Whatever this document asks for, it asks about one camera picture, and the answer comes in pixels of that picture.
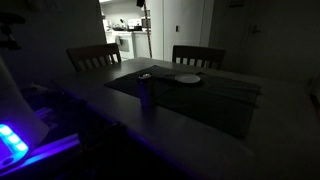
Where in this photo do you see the red striped drinking straw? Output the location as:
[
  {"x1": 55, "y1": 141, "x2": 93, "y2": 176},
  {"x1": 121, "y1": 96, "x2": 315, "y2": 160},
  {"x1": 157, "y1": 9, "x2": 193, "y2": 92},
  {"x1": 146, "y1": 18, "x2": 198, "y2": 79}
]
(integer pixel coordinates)
[{"x1": 142, "y1": 4, "x2": 154, "y2": 59}]

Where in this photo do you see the metal drink can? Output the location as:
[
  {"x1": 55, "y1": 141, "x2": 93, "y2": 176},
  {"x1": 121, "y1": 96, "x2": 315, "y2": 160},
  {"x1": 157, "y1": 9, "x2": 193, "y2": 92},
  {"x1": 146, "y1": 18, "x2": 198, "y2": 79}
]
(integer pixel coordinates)
[{"x1": 136, "y1": 72, "x2": 156, "y2": 109}]

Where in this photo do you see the white countertop appliance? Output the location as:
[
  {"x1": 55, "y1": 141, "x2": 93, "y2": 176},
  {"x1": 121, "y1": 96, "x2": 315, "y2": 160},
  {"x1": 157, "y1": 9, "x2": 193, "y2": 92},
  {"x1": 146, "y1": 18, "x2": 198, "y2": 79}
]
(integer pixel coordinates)
[{"x1": 127, "y1": 18, "x2": 143, "y2": 29}]

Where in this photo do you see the hanging dish towel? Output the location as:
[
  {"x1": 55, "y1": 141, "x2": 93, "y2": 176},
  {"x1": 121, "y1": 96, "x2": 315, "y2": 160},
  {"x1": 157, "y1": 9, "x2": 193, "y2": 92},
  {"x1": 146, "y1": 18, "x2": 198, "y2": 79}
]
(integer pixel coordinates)
[{"x1": 114, "y1": 34, "x2": 123, "y2": 48}]

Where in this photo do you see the white kitchen stove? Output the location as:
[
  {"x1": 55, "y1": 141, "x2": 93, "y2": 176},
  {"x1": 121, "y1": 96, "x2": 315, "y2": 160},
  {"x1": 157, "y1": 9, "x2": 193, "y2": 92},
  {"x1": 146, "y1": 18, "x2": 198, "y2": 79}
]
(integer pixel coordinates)
[{"x1": 113, "y1": 30, "x2": 135, "y2": 62}]

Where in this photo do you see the striped chair back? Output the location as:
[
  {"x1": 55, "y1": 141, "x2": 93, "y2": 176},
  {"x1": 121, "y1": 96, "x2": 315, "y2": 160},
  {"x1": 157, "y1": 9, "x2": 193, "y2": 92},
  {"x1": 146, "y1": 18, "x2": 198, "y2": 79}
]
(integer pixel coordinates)
[{"x1": 65, "y1": 43, "x2": 123, "y2": 73}]

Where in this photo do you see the dark wooden slat chair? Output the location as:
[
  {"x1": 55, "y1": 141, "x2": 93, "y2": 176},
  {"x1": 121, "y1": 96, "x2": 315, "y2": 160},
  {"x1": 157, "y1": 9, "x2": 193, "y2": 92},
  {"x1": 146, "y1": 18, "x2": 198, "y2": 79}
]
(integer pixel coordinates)
[{"x1": 171, "y1": 44, "x2": 226, "y2": 70}]

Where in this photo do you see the dark fabric placemat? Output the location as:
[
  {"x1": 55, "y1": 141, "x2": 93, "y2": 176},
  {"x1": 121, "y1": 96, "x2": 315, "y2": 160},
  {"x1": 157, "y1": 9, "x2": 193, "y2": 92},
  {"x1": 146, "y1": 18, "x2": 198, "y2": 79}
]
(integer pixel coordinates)
[
  {"x1": 156, "y1": 71, "x2": 262, "y2": 138},
  {"x1": 104, "y1": 64, "x2": 204, "y2": 99}
]

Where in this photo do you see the white round plate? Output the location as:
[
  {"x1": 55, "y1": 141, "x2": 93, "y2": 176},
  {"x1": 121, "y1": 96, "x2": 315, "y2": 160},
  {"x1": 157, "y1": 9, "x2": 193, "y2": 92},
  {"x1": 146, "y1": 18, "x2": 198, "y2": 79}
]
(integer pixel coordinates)
[{"x1": 174, "y1": 73, "x2": 202, "y2": 85}]

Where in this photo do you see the dark interior door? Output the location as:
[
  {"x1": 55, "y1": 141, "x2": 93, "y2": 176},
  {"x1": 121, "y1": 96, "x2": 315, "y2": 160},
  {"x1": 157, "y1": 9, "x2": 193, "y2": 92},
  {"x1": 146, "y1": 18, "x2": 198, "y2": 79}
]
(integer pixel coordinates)
[{"x1": 244, "y1": 0, "x2": 303, "y2": 79}]

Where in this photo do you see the lever door handle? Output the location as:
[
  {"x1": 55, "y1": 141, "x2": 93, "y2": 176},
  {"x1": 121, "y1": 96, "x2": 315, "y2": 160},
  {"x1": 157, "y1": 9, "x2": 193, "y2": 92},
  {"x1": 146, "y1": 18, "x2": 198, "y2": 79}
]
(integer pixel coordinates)
[{"x1": 250, "y1": 24, "x2": 262, "y2": 34}]

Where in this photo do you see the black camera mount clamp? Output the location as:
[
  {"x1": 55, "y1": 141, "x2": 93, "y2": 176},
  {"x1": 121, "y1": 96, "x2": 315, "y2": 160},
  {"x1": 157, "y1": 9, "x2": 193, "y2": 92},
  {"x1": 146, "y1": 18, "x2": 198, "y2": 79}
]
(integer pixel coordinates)
[{"x1": 0, "y1": 12, "x2": 27, "y2": 51}]

